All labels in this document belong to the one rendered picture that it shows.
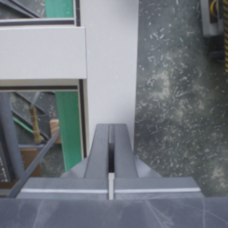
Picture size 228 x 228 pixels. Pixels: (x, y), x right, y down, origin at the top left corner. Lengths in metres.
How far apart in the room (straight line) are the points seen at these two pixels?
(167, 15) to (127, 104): 1.03
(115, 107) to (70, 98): 0.09
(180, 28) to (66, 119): 1.02
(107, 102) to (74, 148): 0.12
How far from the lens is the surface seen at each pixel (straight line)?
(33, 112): 0.95
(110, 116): 0.16
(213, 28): 1.11
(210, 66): 1.25
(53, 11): 0.24
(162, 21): 1.15
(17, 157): 0.72
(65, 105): 0.23
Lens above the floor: 1.08
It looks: 73 degrees down
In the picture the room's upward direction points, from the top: 178 degrees clockwise
